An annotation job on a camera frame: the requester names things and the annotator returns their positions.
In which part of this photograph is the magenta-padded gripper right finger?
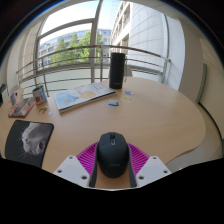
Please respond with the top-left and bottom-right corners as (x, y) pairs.
(127, 142), (173, 188)

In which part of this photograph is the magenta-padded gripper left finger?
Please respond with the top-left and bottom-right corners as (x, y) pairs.
(53, 142), (100, 189)

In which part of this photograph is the black computer mouse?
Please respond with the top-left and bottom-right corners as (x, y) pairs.
(95, 131), (130, 179)

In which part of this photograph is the black cat-print mouse pad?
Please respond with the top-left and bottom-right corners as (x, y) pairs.
(4, 119), (55, 169)

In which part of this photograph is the light blue illustrated book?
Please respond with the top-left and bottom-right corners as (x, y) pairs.
(53, 81), (117, 114)

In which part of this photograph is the yellow round sticker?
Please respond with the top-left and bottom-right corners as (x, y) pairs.
(120, 96), (134, 104)

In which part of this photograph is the blue square sticker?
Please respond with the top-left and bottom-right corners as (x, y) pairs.
(107, 99), (120, 108)

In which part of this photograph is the red magazine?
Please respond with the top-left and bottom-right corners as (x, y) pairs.
(7, 97), (36, 118)

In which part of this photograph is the black cylindrical tumbler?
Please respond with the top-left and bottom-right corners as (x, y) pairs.
(108, 52), (127, 90)

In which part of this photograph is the metal balcony railing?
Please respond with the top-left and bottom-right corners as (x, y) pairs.
(15, 44), (172, 98)

